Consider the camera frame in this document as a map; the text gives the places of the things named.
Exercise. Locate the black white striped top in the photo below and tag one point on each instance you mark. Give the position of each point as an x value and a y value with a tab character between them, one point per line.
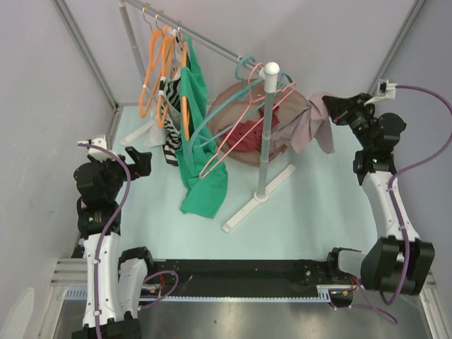
171	100

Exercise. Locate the white garment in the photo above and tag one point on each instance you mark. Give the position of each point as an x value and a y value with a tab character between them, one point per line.
156	136

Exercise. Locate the teal hanger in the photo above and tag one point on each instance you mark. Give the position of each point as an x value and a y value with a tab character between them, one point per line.
198	141

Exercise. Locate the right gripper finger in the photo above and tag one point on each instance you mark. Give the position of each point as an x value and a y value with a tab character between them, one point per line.
335	102
334	113

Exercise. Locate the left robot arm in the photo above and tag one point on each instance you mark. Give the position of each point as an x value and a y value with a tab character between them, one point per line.
114	280

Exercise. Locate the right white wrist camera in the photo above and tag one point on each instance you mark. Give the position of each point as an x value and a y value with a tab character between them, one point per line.
385	90

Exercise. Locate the brown plastic basket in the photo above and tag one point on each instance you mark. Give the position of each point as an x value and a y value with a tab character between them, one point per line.
226	110

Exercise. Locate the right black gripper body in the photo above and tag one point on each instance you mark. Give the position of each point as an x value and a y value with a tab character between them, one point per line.
359	115

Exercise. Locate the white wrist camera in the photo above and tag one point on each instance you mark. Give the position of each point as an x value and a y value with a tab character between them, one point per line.
100	142
385	90

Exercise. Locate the pink hanger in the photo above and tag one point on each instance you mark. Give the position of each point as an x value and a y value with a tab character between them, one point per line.
268	73

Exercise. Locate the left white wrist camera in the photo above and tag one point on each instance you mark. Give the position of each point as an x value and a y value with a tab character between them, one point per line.
100	142

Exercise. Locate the orange hanger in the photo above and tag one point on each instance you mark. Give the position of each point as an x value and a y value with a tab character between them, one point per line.
155	53
167	52
184	100

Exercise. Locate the red garment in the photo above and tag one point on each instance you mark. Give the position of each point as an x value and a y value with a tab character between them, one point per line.
247	135

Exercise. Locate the mauve pink tank top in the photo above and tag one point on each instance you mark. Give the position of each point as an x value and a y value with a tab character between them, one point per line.
311	122

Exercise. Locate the grey clothes rack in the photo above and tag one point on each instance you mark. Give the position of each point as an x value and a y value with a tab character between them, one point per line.
264	189

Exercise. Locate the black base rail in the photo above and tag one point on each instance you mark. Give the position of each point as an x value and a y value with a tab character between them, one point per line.
249	279

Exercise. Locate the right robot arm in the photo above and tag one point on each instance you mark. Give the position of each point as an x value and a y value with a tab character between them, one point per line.
399	261

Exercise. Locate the green tank top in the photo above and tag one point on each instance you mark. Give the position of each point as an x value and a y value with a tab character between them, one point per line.
204	197

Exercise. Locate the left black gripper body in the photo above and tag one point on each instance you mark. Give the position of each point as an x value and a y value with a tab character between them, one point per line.
135	170

